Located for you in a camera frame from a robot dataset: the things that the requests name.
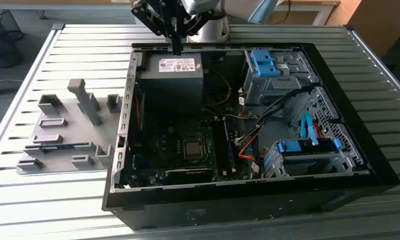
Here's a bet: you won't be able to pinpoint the black graphics card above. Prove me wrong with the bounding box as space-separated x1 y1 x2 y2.
163 167 215 185

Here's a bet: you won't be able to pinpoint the white frame desk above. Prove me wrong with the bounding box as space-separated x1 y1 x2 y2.
269 0 341 26

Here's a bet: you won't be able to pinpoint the CPU socket with metal cover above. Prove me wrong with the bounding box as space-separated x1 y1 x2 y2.
180 134 209 163

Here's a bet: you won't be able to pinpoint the grey power supply unit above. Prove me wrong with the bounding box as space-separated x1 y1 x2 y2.
136 52 205 120

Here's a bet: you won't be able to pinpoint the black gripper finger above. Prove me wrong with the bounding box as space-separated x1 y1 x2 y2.
129 1 179 55
177 13 209 55

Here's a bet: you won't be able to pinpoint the orange wires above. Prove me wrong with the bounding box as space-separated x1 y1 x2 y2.
236 139 256 161

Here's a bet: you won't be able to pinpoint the grey parts rack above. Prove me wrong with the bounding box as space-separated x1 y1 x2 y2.
14 78 124 176

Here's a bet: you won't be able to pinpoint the hard disk in blue carrier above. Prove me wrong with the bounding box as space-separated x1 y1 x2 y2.
275 138 343 155

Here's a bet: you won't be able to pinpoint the metal disk bay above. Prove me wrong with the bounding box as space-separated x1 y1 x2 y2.
261 149 355 177

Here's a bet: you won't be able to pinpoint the blue flat data wire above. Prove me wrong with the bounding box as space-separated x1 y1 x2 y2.
300 113 321 146

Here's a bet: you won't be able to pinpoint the black mesh wastebasket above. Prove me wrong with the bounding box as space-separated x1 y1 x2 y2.
0 8 25 69

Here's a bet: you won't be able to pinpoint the blue RAM stick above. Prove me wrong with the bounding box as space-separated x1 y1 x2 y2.
25 142 89 153

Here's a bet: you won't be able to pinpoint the brown wooden cabinet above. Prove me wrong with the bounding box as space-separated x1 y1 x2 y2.
325 0 400 59

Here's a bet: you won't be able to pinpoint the black cable bundle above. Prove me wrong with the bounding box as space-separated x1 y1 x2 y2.
235 86 316 147

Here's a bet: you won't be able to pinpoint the green motherboard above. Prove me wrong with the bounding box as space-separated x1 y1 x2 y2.
129 116 260 187

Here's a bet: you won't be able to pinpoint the black RAM slot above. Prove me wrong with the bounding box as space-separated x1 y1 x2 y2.
211 116 228 176

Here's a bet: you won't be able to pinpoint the black PC case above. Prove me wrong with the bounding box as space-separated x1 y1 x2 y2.
101 42 400 230

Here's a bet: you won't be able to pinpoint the metal drive cage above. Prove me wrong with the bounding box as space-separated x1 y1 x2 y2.
243 48 321 107

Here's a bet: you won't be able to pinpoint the blue drive latch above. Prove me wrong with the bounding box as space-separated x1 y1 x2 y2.
249 49 283 77

